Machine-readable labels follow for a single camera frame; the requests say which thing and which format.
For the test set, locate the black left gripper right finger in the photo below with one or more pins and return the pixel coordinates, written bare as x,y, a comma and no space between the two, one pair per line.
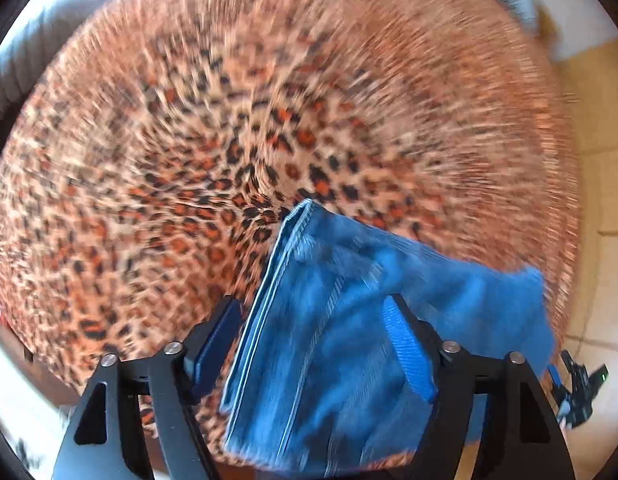
498,403

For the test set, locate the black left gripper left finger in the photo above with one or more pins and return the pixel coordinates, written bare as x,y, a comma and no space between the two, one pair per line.
105,438

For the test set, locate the blue denim pants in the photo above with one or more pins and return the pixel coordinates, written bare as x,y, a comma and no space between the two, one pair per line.
317,387

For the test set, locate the leopard print bedspread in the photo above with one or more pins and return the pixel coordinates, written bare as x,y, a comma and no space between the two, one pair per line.
150,171

